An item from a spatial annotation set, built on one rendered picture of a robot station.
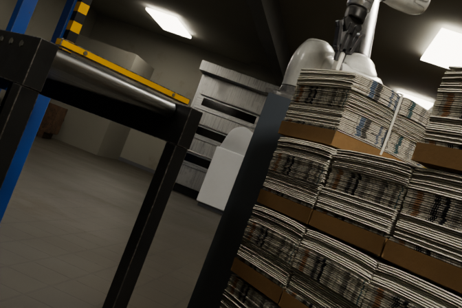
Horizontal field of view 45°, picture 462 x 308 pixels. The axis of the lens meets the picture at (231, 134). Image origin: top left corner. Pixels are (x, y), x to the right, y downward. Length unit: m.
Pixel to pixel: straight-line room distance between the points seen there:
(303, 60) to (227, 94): 7.46
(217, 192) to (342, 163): 6.95
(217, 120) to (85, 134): 3.08
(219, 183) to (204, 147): 1.30
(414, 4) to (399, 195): 0.98
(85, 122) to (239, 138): 4.06
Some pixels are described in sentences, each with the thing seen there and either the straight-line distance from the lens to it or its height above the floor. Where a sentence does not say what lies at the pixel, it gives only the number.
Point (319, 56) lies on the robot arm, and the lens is 2.21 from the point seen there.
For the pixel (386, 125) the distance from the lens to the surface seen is 1.74.
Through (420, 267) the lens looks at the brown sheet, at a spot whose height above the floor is 0.62.
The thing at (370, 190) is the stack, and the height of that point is 0.75.
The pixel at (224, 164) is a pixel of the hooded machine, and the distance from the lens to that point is 8.43.
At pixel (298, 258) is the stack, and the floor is 0.51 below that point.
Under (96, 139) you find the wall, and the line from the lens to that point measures 11.40.
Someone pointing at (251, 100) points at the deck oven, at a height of 1.89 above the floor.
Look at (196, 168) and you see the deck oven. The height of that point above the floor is 0.49.
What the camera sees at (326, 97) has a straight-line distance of 1.71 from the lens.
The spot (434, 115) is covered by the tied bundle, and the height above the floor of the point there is 0.95.
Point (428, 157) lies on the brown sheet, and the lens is 1.32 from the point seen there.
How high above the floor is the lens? 0.67
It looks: 3 degrees up
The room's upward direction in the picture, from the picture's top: 21 degrees clockwise
